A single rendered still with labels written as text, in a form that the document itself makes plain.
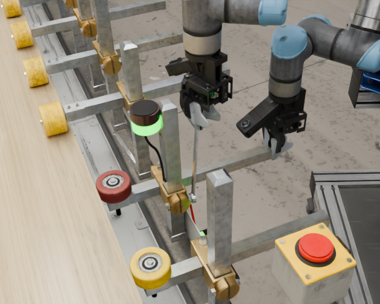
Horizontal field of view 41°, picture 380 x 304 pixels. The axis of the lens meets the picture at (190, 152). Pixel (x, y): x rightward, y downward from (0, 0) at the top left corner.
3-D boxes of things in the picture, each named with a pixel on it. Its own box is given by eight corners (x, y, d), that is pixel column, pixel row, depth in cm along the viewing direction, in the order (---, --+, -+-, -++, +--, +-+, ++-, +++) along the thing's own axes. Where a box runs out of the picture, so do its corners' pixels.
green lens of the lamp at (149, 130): (155, 114, 108) (154, 106, 107) (164, 131, 104) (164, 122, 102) (128, 122, 106) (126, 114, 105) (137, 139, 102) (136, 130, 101)
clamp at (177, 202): (170, 175, 129) (169, 160, 126) (190, 210, 120) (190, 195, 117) (149, 181, 128) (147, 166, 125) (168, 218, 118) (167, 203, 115)
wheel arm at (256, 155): (265, 154, 134) (265, 142, 131) (271, 161, 132) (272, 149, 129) (105, 204, 122) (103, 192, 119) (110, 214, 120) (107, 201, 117)
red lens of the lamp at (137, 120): (154, 105, 106) (153, 96, 105) (164, 120, 102) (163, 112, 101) (126, 113, 105) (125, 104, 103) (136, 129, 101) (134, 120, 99)
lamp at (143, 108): (161, 172, 119) (153, 96, 105) (169, 188, 115) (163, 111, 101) (137, 180, 117) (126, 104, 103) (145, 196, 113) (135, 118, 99)
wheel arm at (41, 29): (162, 5, 180) (161, -5, 178) (166, 9, 178) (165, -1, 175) (20, 35, 166) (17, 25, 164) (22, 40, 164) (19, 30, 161)
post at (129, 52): (149, 181, 153) (132, 37, 122) (153, 189, 151) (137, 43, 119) (138, 184, 152) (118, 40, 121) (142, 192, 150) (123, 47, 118)
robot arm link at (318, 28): (344, 49, 122) (324, 70, 116) (302, 37, 128) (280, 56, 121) (350, 19, 117) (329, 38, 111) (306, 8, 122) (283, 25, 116)
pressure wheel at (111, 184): (129, 198, 127) (123, 163, 120) (139, 219, 121) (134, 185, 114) (98, 207, 125) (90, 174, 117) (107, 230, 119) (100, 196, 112)
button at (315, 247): (319, 236, 63) (321, 227, 62) (338, 260, 60) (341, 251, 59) (291, 247, 62) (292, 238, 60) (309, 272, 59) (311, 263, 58)
